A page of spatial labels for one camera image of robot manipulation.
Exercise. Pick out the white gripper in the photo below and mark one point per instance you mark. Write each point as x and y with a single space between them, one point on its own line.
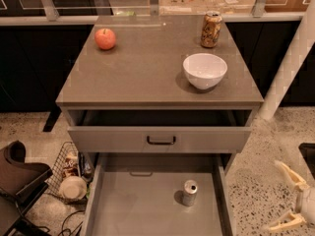
308 201

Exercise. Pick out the silver redbull can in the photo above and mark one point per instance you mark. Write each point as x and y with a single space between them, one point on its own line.
190 190

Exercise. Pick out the grey drawer cabinet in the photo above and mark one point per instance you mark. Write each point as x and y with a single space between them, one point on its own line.
144 71

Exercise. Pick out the grey middle drawer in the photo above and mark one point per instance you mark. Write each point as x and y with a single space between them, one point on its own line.
140 194

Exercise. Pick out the grey drawer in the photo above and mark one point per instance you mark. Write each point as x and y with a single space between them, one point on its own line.
200 131
140 194

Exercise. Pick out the brown patterned drink can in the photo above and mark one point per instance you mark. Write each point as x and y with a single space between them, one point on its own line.
211 29

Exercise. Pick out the grey top drawer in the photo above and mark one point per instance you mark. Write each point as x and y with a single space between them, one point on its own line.
200 131

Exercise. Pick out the white bowl in basket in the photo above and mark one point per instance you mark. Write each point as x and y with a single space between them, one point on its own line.
73 188

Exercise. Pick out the snack bag in basket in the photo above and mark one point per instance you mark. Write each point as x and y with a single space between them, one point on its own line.
70 166

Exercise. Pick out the red apple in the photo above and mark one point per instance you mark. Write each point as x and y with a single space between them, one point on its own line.
105 38

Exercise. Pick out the black chair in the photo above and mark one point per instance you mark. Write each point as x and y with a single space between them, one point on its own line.
21 184

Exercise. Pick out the black top drawer handle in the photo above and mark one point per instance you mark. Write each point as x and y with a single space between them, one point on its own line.
160 141

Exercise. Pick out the black wire basket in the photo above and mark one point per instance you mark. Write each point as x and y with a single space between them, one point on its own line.
56 179

